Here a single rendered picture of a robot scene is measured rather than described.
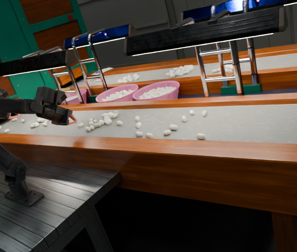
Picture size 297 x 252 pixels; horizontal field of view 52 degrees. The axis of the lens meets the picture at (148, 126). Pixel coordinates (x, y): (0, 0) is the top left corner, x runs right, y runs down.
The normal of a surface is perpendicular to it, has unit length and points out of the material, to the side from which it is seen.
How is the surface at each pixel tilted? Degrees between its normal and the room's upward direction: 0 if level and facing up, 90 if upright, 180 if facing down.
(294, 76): 90
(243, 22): 58
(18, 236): 0
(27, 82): 90
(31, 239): 0
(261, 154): 0
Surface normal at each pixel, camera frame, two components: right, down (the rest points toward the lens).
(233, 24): -0.56, -0.07
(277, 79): -0.50, 0.47
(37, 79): 0.83, 0.00
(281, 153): -0.26, -0.88
